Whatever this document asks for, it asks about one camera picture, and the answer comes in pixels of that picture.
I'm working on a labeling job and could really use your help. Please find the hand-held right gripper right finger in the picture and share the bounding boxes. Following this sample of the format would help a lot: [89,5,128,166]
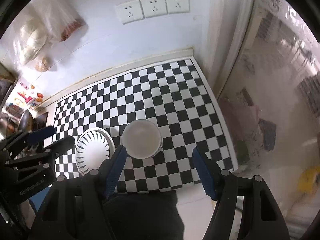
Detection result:
[192,146,292,240]

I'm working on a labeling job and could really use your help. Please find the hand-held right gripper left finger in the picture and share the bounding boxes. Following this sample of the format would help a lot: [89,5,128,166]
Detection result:
[27,145,128,240]

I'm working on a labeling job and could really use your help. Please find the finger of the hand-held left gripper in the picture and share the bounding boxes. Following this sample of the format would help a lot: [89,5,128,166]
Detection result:
[0,126,55,153]
[7,136,75,171]

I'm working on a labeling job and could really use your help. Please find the white plate black leaf stripes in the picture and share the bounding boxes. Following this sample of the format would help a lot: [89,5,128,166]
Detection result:
[75,129,111,177]

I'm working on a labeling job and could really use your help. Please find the white bowl coloured dots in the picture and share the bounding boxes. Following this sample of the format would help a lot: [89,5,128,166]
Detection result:
[122,120,162,159]

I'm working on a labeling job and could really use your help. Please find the metal wok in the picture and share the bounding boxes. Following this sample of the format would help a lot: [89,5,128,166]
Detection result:
[19,109,33,132]

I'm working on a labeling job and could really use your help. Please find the blue cabinet door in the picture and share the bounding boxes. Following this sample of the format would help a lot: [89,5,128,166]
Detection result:
[28,186,54,214]

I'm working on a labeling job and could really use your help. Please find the dark cloth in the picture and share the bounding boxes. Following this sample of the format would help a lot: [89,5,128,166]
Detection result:
[102,191,186,240]

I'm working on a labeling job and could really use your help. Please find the black white checkered mat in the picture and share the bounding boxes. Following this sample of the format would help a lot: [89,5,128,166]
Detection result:
[54,57,239,195]

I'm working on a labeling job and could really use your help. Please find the plastic bag of white food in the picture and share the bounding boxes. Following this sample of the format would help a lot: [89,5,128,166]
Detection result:
[15,5,58,65]

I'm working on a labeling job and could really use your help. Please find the glass sliding door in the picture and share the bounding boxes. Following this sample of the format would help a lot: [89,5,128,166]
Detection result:
[217,0,320,240]

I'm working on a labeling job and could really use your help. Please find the plastic bag of red-brown food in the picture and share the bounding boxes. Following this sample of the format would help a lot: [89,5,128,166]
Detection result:
[59,12,88,42]

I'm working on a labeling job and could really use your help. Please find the colourful wall stickers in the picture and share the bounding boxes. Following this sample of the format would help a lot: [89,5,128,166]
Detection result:
[6,80,44,110]

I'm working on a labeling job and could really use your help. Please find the white wall socket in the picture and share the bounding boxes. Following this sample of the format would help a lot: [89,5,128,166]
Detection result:
[115,0,145,25]
[165,0,190,15]
[140,0,168,18]

